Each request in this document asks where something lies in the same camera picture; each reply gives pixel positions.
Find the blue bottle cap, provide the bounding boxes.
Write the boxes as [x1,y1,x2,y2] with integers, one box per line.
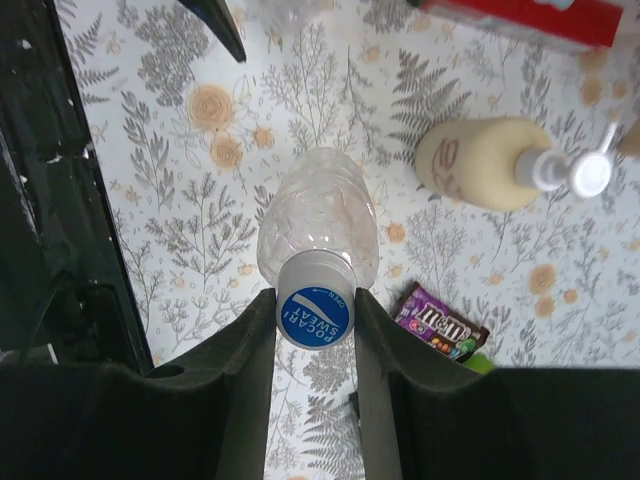
[276,250,356,350]

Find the clear plastic bottle front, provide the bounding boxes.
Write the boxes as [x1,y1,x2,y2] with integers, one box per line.
[272,0,323,26]

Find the clear plastic bottle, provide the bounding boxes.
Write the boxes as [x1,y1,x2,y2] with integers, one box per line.
[257,147,379,288]
[272,0,323,26]

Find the red box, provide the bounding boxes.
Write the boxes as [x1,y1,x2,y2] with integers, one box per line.
[409,0,624,50]

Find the black base bar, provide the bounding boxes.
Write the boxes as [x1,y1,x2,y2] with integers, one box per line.
[1,1,153,374]

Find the floral table mat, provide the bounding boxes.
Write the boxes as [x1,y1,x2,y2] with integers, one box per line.
[52,0,640,480]

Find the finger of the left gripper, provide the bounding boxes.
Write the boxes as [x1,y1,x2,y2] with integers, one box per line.
[178,0,247,63]

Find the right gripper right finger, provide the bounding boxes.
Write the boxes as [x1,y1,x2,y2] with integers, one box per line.
[354,289,639,479]

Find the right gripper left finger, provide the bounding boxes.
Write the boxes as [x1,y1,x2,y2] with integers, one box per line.
[1,289,276,479]

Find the purple candy bar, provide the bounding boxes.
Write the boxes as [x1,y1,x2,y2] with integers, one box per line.
[393,282,490,363]

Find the beige lotion bottle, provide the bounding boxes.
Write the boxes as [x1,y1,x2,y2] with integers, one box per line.
[415,116,617,212]

